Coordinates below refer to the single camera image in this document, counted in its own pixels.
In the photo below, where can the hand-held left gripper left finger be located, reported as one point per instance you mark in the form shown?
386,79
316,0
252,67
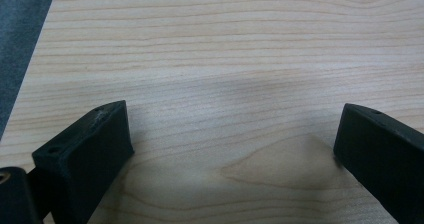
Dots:
83,157

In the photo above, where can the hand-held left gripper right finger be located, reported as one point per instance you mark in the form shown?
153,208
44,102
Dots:
386,157

